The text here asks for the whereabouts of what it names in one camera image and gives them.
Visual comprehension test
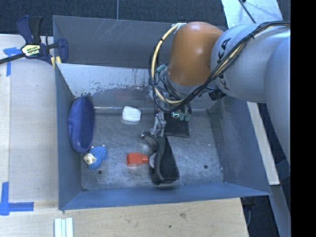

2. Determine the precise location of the blue oval soft pouch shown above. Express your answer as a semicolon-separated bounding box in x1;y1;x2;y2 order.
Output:
68;96;96;154

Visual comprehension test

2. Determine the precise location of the black cylinder on white bracket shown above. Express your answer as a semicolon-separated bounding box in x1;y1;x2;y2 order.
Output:
208;89;227;101

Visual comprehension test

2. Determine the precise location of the red block with round nozzle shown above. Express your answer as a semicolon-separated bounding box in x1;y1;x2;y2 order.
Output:
126;152;150;167

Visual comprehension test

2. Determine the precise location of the pale wood board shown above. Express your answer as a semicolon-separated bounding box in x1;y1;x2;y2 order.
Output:
9;58;60;203

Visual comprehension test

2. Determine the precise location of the white flat plastic box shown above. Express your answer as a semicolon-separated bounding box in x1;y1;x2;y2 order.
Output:
121;106;142;123

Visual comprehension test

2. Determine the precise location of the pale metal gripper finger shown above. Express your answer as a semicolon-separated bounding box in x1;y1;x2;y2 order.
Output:
158;112;166;136
151;117;159;136

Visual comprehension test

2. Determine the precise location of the grey metal bin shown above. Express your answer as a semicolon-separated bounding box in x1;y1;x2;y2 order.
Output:
52;15;273;211

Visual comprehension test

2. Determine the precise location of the blue toy animal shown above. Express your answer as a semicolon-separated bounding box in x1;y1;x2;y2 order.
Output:
82;145;109;171

